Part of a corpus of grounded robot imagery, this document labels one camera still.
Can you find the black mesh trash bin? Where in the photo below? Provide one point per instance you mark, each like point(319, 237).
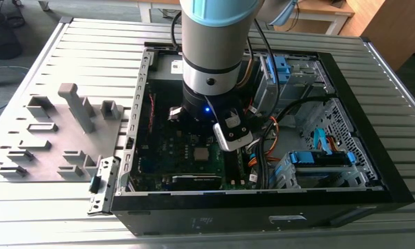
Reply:
point(4, 46)

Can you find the metal slot retainer bracket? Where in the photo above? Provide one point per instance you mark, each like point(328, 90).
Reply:
point(108, 171)

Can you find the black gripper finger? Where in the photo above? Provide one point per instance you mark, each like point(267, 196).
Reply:
point(175, 113)

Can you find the grey power supply unit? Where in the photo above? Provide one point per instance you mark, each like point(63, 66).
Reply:
point(164, 70)

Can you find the wooden cabinet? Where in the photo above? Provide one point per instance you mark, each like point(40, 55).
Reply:
point(398, 26)

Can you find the black graphics card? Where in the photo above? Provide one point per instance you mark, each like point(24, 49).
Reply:
point(195, 179)

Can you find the CPU socket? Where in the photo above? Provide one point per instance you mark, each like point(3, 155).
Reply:
point(202, 162)

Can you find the white framed wooden desk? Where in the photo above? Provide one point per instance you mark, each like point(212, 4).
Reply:
point(324, 9)

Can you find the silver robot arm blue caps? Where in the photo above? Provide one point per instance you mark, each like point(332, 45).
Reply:
point(211, 52)

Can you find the blue plastic drive latch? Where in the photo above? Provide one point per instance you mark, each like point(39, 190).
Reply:
point(283, 64)
point(284, 77)

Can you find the grey metal drive cage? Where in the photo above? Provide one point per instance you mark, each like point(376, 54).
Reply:
point(298, 90)

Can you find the grey metal disk bay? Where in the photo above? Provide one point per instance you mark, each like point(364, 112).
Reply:
point(364, 179)

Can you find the blue black bracket clip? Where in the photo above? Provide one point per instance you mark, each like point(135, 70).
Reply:
point(96, 183)

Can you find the hard disk in blue carrier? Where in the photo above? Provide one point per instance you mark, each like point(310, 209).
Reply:
point(300, 158)

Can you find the black open PC case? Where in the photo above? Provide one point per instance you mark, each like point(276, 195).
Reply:
point(228, 212)

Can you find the CPU with silver top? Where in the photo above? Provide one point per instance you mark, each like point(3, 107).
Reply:
point(200, 153)

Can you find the green motherboard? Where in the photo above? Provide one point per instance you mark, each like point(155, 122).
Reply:
point(179, 160)

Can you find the grey parts rack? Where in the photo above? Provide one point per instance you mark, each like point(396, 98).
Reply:
point(41, 163)

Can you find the black RAM slot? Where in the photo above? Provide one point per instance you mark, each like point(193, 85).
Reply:
point(240, 168)
point(228, 168)

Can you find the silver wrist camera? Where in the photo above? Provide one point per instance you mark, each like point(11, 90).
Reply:
point(234, 135)

